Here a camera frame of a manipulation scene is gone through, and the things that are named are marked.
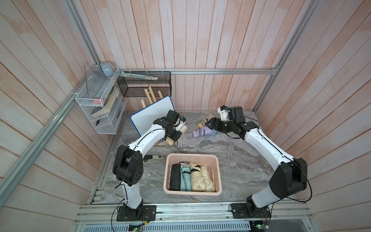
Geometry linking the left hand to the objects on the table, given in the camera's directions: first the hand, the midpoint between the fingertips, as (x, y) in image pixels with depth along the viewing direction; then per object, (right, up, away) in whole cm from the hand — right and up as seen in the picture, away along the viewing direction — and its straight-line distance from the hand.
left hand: (175, 136), depth 91 cm
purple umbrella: (+20, +3, +10) cm, 23 cm away
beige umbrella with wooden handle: (+19, -26, -14) cm, 35 cm away
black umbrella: (+1, -24, -11) cm, 27 cm away
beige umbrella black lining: (+12, -21, -12) cm, 28 cm away
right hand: (+20, +7, -6) cm, 23 cm away
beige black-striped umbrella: (-3, -3, -7) cm, 8 cm away
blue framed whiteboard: (-18, +11, -6) cm, 22 cm away
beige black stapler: (-18, -13, 0) cm, 22 cm away
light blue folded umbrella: (+28, +1, +13) cm, 31 cm away
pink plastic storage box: (+22, -14, -9) cm, 27 cm away
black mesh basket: (-32, +35, +15) cm, 50 cm away
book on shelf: (-43, +15, -11) cm, 47 cm away
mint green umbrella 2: (+7, -21, -7) cm, 23 cm away
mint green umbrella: (+5, -25, -10) cm, 28 cm away
